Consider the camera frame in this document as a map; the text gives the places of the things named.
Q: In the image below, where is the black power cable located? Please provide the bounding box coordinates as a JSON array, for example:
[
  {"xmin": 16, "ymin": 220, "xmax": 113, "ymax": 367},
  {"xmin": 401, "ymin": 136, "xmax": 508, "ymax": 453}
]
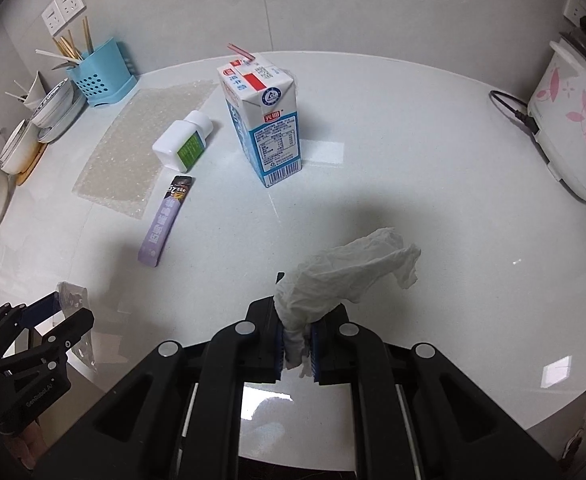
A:
[{"xmin": 490, "ymin": 90, "xmax": 541, "ymax": 136}]

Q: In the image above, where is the blue patterned bowl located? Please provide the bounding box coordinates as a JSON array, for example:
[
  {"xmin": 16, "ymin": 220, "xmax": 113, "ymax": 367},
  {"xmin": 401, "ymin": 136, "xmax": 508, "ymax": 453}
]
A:
[{"xmin": 30, "ymin": 80, "xmax": 74, "ymax": 126}]

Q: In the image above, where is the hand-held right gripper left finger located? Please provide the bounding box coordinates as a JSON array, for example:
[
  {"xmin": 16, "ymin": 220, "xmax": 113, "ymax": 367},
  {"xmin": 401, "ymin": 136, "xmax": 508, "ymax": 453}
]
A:
[{"xmin": 38, "ymin": 297, "xmax": 286, "ymax": 480}]

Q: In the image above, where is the white plastic utensil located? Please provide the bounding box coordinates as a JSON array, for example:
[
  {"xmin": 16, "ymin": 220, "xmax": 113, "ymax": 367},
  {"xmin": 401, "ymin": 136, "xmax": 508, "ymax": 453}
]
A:
[{"xmin": 35, "ymin": 49, "xmax": 82, "ymax": 66}]

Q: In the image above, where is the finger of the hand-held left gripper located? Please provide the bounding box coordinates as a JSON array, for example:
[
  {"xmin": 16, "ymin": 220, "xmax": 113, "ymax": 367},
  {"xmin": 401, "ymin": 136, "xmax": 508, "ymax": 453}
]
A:
[
  {"xmin": 0, "ymin": 308, "xmax": 95, "ymax": 378},
  {"xmin": 0, "ymin": 291, "xmax": 62, "ymax": 341}
]

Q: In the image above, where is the blue plastic utensil holder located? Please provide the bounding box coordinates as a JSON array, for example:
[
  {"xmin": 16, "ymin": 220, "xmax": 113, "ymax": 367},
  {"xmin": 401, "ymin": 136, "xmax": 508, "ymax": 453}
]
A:
[{"xmin": 67, "ymin": 41, "xmax": 138, "ymax": 108}]

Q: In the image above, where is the purple sachet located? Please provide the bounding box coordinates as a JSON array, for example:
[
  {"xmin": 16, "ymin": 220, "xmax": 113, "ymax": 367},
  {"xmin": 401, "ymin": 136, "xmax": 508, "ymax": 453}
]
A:
[{"xmin": 138, "ymin": 175, "xmax": 195, "ymax": 267}]

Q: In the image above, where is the wooden trivet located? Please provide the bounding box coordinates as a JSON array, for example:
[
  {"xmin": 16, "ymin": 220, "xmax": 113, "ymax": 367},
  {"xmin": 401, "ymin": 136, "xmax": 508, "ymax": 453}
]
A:
[{"xmin": 15, "ymin": 142, "xmax": 48, "ymax": 187}]

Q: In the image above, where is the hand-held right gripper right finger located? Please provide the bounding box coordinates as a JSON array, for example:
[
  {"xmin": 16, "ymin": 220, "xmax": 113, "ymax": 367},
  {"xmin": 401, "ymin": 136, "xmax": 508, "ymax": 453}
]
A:
[{"xmin": 310, "ymin": 305, "xmax": 559, "ymax": 480}]

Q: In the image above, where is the person's left hand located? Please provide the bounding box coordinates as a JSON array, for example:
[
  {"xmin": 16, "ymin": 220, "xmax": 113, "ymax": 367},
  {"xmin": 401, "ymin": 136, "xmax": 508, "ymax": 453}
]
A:
[{"xmin": 4, "ymin": 420, "xmax": 48, "ymax": 467}]

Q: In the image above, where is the white plastic bottle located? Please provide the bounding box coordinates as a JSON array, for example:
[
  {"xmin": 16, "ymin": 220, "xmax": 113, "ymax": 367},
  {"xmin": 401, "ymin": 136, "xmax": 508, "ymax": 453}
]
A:
[{"xmin": 152, "ymin": 111, "xmax": 214, "ymax": 171}]

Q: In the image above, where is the white tissue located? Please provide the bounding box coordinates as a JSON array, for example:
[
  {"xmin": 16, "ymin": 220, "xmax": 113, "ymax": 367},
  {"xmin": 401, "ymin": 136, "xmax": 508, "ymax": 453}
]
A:
[{"xmin": 273, "ymin": 227, "xmax": 421, "ymax": 378}]

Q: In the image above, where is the clear plastic zip bag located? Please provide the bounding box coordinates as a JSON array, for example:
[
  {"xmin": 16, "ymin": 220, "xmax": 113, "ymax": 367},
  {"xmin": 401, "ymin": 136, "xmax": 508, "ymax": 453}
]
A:
[{"xmin": 57, "ymin": 281, "xmax": 98, "ymax": 373}]

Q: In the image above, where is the bubble wrap sheet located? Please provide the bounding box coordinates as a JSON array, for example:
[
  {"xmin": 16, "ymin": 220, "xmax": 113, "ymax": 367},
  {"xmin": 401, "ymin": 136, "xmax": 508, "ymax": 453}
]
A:
[{"xmin": 72, "ymin": 80, "xmax": 220, "ymax": 221}]

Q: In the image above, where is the white bowl with dark rim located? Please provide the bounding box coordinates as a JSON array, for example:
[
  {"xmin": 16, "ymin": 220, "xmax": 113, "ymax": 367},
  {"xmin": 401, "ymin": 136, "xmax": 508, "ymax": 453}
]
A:
[
  {"xmin": 0, "ymin": 119, "xmax": 38, "ymax": 158},
  {"xmin": 0, "ymin": 127, "xmax": 42, "ymax": 173}
]

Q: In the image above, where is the blue white milk carton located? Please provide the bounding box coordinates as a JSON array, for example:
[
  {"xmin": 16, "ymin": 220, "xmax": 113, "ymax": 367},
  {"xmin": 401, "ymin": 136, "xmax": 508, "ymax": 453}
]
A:
[{"xmin": 217, "ymin": 55, "xmax": 301, "ymax": 188}]

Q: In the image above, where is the white paper cup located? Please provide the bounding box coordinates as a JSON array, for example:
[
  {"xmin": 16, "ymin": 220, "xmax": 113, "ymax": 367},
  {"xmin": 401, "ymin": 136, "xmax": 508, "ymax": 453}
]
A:
[{"xmin": 23, "ymin": 71, "xmax": 48, "ymax": 108}]

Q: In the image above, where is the bundle of wooden chopsticks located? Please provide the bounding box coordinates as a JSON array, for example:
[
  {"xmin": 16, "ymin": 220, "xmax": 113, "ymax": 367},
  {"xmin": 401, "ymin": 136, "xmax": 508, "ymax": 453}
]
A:
[{"xmin": 53, "ymin": 16, "xmax": 91, "ymax": 61}]

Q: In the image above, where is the white floral rice cooker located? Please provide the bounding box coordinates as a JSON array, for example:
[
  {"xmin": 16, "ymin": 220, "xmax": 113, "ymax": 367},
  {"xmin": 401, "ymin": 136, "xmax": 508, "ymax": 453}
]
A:
[{"xmin": 526, "ymin": 32, "xmax": 586, "ymax": 204}]

